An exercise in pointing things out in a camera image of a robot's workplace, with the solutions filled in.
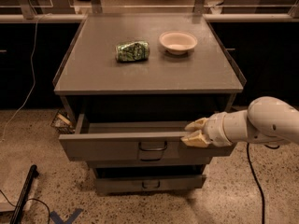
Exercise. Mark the grey bottom drawer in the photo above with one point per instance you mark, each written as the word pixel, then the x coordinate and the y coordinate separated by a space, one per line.
pixel 148 183

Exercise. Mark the crushed green soda can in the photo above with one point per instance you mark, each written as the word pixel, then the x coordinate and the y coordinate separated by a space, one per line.
pixel 132 51

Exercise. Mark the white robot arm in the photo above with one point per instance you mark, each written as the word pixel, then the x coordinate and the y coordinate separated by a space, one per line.
pixel 267 120

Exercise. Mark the grey metal drawer cabinet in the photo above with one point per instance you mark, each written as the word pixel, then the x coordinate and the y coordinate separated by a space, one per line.
pixel 90 68

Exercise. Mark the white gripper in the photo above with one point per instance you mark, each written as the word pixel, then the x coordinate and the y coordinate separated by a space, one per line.
pixel 214 130

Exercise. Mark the grey top drawer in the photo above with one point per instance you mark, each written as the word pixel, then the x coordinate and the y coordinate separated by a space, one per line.
pixel 137 127

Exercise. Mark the black bar on floor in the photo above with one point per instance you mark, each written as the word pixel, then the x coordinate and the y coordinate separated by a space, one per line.
pixel 32 174

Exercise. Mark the wire basket behind cabinet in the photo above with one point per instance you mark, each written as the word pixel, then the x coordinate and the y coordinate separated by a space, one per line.
pixel 61 123

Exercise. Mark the grey drawer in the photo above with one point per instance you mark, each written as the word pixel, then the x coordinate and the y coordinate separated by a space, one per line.
pixel 143 163
pixel 148 183
pixel 137 127

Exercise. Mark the grey middle drawer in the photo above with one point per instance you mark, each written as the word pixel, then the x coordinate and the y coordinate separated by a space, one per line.
pixel 143 163

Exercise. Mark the white paper bowl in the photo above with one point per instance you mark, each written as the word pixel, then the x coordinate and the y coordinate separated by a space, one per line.
pixel 178 42

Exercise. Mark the long dark lab bench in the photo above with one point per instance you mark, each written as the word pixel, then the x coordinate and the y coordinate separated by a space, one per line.
pixel 266 52

